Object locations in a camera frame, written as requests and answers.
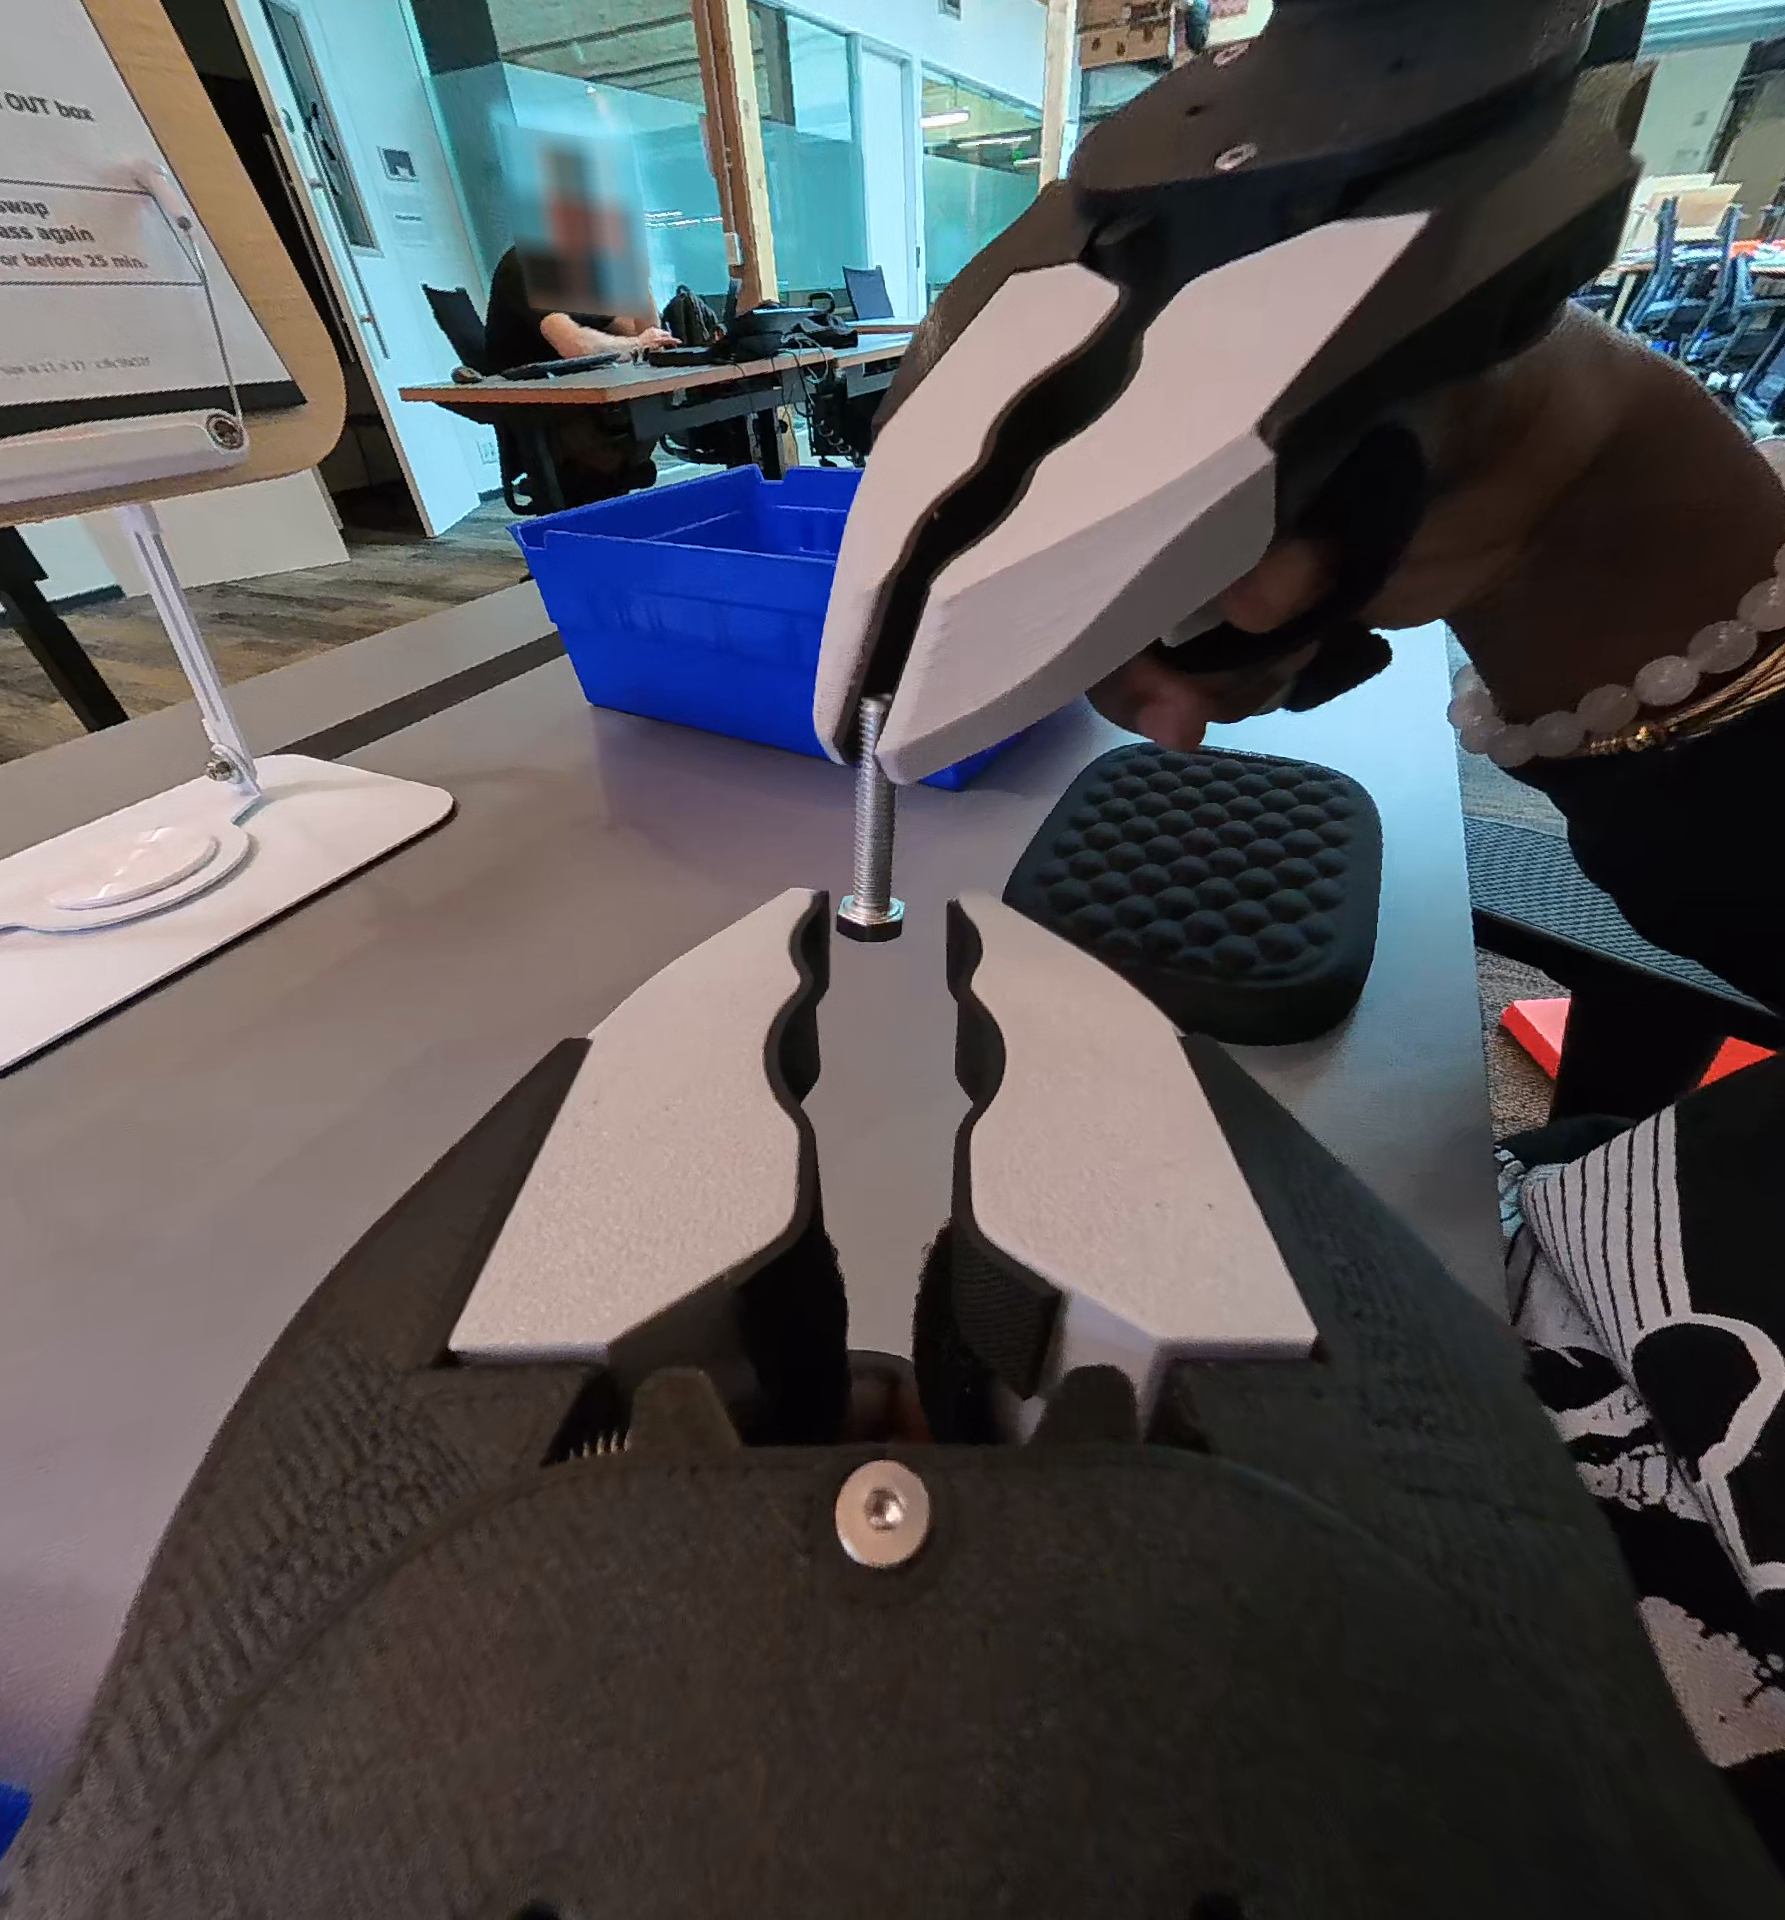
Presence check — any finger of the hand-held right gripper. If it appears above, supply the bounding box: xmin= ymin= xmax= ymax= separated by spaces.
xmin=876 ymin=209 xmax=1433 ymax=789
xmin=812 ymin=266 xmax=1129 ymax=767

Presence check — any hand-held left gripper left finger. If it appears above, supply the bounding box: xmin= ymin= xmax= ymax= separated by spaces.
xmin=446 ymin=885 xmax=831 ymax=1368

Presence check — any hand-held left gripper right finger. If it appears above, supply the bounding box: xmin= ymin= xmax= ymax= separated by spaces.
xmin=948 ymin=894 xmax=1320 ymax=1407

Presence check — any thin silver bolt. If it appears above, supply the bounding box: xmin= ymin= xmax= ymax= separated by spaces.
xmin=837 ymin=696 xmax=912 ymax=943

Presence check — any person's right forearm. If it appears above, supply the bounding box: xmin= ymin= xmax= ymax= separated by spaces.
xmin=1507 ymin=601 xmax=1785 ymax=1124

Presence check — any person's right hand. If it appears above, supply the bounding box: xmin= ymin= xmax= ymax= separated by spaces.
xmin=1089 ymin=307 xmax=1785 ymax=755

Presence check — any black honeycomb wrist pad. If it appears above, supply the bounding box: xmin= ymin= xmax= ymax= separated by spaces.
xmin=1001 ymin=742 xmax=1386 ymax=1049

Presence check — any wooden office desk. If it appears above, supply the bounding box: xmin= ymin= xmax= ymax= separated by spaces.
xmin=402 ymin=333 xmax=920 ymax=516

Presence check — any row of black office chairs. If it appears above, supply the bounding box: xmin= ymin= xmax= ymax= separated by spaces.
xmin=1573 ymin=172 xmax=1785 ymax=440

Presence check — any black office chair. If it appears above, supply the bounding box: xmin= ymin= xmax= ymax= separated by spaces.
xmin=424 ymin=281 xmax=654 ymax=516

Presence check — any white document stand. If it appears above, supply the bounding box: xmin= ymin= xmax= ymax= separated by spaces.
xmin=0 ymin=412 xmax=456 ymax=1101

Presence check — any instruction sign board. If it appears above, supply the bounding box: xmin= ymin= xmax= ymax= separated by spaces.
xmin=83 ymin=0 xmax=352 ymax=516

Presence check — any printed instruction sheet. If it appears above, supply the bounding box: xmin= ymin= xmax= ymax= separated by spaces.
xmin=0 ymin=0 xmax=309 ymax=453

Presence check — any white bead bracelet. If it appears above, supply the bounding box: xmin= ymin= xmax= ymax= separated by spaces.
xmin=1449 ymin=436 xmax=1785 ymax=771

